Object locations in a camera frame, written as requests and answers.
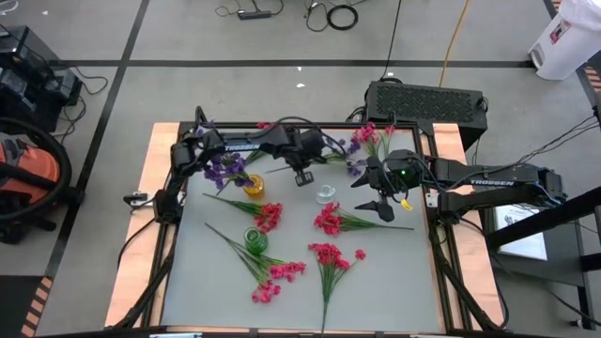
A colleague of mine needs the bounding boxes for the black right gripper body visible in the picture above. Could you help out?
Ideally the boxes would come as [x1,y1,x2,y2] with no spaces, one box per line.
[375,148,429,199]

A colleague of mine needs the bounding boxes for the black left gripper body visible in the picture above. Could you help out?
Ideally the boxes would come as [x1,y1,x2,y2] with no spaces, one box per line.
[280,125,330,170]

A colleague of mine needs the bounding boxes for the red artificial flower stem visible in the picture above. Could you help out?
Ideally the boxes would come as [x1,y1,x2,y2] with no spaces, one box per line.
[313,202,415,237]
[203,192,285,235]
[307,241,368,335]

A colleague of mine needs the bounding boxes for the clear glass vase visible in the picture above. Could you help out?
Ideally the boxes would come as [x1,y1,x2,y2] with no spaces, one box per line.
[315,184,337,206]

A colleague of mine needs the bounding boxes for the yellow glass vase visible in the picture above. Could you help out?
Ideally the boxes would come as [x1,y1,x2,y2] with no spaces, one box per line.
[241,174,266,196]

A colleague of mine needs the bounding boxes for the green glass vase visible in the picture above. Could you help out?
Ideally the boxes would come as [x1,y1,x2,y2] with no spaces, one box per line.
[243,226,270,256]

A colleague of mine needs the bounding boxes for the black perforated computer case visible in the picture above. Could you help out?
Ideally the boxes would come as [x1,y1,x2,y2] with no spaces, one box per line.
[364,80,489,151]

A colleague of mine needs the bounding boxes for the white printed paper sheet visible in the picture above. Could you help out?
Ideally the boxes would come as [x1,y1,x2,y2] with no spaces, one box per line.
[492,200,549,262]

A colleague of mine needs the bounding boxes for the black power strip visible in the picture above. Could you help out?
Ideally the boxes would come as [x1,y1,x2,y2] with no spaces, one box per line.
[237,9,274,21]

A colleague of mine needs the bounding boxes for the black metal stand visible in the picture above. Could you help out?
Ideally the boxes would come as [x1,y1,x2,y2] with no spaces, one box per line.
[483,186,601,330]

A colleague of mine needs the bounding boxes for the white bin with bag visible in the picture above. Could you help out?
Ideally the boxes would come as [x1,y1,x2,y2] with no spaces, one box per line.
[528,0,601,82]

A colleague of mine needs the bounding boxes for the orange and black vacuum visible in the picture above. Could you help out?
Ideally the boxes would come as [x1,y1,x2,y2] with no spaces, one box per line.
[0,115,86,245]

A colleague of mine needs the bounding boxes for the black floor equipment boxes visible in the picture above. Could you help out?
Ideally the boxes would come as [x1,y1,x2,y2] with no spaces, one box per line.
[0,23,85,132]

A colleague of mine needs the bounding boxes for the black mat with striped edge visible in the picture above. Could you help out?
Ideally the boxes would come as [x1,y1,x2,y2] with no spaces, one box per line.
[0,274,55,338]

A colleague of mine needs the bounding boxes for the black aluminium table frame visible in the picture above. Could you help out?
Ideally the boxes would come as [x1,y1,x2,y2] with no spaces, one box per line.
[105,105,511,338]

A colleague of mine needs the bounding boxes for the coiled black cable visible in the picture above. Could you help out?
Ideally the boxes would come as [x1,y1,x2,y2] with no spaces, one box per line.
[326,4,361,32]

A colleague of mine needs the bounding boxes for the yellow cable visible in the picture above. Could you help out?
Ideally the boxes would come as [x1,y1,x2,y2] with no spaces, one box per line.
[439,0,471,88]

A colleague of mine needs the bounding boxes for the black hanging cable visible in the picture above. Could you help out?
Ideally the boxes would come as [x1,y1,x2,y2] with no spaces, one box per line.
[380,0,404,79]

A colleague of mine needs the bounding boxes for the small black frame bracket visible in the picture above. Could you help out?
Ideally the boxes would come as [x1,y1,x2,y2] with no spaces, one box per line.
[122,190,151,207]

